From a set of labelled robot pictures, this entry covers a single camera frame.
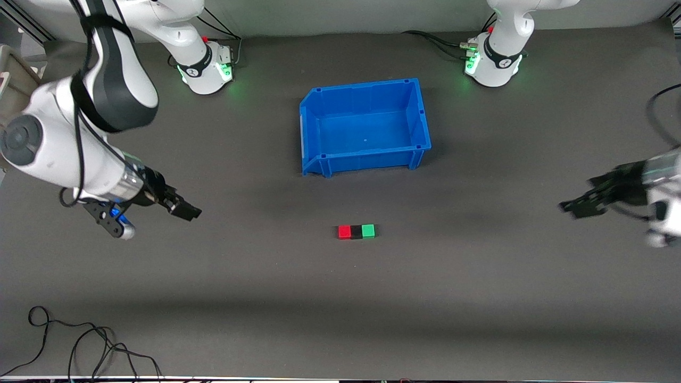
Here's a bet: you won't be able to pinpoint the beige plastic crate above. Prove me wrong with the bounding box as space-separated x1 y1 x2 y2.
0 44 42 131

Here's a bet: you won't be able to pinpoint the blue plastic storage bin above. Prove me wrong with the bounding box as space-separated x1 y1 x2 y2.
299 78 433 178

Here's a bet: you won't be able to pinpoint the black left arm wrist cable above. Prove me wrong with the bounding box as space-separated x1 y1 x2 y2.
646 83 681 148

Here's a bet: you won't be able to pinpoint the black arm wrist cable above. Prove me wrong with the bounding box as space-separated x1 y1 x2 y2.
646 83 681 148
57 0 135 209

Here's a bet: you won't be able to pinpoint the black right arm wrist cable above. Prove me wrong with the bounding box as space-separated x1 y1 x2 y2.
57 0 135 209

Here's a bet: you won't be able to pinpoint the loose black table cable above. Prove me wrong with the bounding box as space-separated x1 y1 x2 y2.
0 306 163 381

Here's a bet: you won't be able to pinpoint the black right arm base cables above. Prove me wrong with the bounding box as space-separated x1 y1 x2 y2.
196 8 243 68

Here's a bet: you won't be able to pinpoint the black arm base cables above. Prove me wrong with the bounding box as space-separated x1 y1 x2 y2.
196 8 243 68
401 30 477 60

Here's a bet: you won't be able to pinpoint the black left arm base cables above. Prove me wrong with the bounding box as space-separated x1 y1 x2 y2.
401 30 477 60

